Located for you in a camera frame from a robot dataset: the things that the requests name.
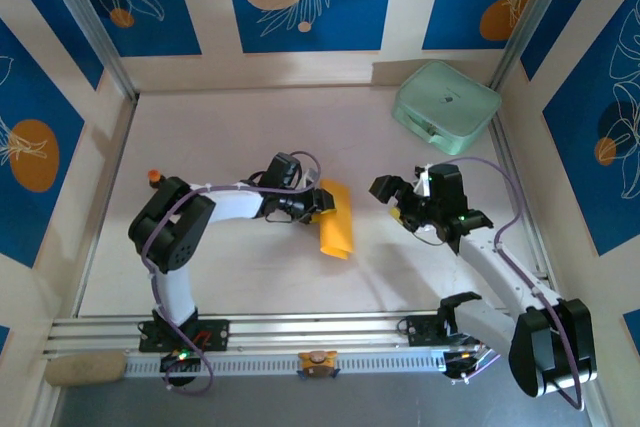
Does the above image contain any beige foam block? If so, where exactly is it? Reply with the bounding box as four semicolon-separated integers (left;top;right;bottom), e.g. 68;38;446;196
43;351;127;388

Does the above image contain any slotted grey cable duct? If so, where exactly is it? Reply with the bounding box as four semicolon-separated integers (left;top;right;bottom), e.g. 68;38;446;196
122;351;451;378

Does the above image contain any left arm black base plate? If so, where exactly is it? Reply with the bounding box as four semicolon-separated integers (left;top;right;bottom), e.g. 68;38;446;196
138;319;231;353

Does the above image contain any long aluminium mounting rail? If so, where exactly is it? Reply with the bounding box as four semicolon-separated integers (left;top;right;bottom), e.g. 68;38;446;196
42;311;591;356

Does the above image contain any aluminium frame post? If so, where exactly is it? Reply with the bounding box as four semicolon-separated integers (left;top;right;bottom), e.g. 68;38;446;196
489;0;584;91
37;0;139;101

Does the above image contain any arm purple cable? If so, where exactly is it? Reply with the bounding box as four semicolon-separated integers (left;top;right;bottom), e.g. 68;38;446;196
141;149;321;397
447;156;586;411

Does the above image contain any small yellow brown toy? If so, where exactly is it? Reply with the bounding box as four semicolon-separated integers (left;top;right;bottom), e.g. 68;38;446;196
297;349;340;379

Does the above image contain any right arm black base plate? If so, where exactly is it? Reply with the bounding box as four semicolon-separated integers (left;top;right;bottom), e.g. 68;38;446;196
399;314;496;348

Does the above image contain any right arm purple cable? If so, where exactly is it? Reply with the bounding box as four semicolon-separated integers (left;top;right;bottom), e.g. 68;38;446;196
447;156;586;411

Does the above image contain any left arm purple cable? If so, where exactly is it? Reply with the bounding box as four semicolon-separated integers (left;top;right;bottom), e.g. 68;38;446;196
141;149;321;397

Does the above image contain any black controller board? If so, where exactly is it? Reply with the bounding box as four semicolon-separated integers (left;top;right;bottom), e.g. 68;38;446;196
442;344;501;386
159;349;201;388

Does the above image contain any aluminium side rail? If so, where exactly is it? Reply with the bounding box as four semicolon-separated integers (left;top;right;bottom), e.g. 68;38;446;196
489;119;556;308
72;96;139;318

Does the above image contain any mint green zip case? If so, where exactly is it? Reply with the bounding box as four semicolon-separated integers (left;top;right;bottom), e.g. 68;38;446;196
390;60;503;157

